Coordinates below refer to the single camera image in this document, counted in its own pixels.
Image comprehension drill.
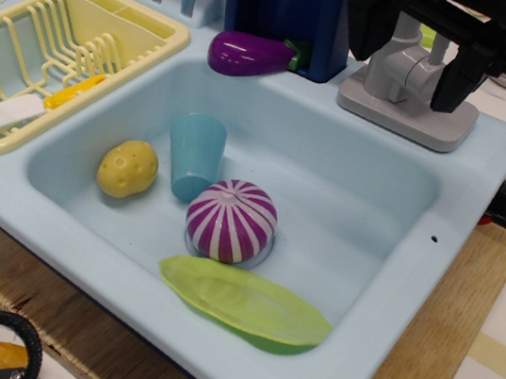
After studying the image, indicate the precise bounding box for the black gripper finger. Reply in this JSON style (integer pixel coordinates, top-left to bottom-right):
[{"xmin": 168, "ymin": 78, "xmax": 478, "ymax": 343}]
[
  {"xmin": 348, "ymin": 0, "xmax": 400, "ymax": 61},
  {"xmin": 430, "ymin": 44, "xmax": 496, "ymax": 113}
]

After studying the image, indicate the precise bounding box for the grey toy faucet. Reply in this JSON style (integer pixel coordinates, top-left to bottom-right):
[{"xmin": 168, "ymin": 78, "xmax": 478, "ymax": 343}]
[{"xmin": 336, "ymin": 13, "xmax": 479, "ymax": 153}]

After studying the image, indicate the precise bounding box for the dark blue plastic tower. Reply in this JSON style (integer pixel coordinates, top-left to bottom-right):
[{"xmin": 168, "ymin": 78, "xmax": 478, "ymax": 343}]
[{"xmin": 223, "ymin": 0, "xmax": 349, "ymax": 83}]

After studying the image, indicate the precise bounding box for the purple toy eggplant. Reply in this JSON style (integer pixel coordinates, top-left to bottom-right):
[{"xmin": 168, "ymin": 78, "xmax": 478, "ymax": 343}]
[{"xmin": 207, "ymin": 30, "xmax": 313, "ymax": 77}]

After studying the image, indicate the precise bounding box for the blue plastic cup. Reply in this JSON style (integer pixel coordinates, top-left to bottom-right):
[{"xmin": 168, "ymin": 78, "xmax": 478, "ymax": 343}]
[{"xmin": 170, "ymin": 113, "xmax": 228, "ymax": 203}]

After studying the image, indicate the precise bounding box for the purple white striped toy onion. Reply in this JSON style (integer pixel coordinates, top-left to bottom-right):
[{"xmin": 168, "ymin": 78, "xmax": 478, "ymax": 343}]
[{"xmin": 186, "ymin": 179, "xmax": 278, "ymax": 264}]

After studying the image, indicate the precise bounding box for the light blue toy sink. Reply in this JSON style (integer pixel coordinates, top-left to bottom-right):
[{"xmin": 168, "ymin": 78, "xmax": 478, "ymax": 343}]
[{"xmin": 0, "ymin": 27, "xmax": 506, "ymax": 379}]

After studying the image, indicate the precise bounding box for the yellow toy potato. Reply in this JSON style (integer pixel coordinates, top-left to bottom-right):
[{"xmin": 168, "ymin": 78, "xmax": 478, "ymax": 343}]
[{"xmin": 96, "ymin": 140, "xmax": 159, "ymax": 199}]

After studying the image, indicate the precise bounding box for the green plastic plate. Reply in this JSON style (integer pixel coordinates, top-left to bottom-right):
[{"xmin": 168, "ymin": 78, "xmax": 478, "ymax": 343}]
[{"xmin": 158, "ymin": 255, "xmax": 333, "ymax": 354}]

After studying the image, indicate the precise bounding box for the yellow dish drying rack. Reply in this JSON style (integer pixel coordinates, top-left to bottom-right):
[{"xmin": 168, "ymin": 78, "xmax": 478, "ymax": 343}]
[{"xmin": 0, "ymin": 0, "xmax": 191, "ymax": 155}]

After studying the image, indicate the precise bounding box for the wooden base board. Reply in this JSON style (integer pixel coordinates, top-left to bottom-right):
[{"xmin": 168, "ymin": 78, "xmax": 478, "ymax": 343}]
[{"xmin": 0, "ymin": 0, "xmax": 506, "ymax": 379}]

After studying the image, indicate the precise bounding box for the yellow handled toy knife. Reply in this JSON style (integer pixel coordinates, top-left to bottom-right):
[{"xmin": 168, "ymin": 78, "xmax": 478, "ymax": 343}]
[{"xmin": 0, "ymin": 74, "xmax": 106, "ymax": 128}]

